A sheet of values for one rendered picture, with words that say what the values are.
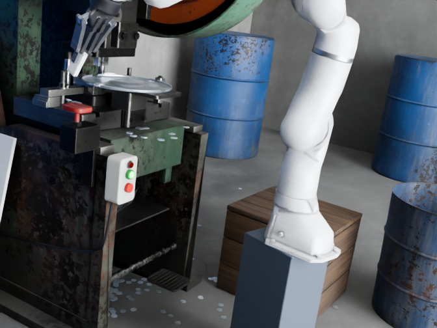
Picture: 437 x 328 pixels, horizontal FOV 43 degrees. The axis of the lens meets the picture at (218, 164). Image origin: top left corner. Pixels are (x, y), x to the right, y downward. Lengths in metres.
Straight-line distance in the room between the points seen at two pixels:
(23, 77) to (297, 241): 1.03
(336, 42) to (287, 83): 3.72
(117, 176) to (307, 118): 0.54
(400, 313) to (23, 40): 1.63
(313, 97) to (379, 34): 3.46
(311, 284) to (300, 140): 0.45
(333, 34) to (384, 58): 3.44
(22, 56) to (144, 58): 2.16
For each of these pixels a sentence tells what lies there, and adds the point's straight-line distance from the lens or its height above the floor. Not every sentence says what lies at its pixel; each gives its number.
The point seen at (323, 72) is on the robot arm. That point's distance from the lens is 1.43.
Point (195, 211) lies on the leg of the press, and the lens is 2.05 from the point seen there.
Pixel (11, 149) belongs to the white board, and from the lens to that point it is 1.83.
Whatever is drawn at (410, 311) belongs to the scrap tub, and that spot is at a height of 0.09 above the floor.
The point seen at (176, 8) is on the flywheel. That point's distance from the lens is 2.12.
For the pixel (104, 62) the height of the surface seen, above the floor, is 0.84.
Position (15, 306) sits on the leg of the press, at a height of 0.03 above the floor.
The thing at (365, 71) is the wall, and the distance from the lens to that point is 4.89.
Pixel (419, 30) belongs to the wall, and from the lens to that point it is 4.80.
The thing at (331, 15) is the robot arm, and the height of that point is 1.07.
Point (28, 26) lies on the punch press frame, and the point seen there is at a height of 0.92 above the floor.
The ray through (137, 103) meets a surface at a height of 0.73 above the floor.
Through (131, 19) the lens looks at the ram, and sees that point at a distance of 1.87.
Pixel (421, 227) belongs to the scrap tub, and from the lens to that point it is 2.05.
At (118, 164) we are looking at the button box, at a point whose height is 0.61.
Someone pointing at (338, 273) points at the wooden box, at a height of 0.14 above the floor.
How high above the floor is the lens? 1.07
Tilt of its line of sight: 16 degrees down
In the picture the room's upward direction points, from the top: 8 degrees clockwise
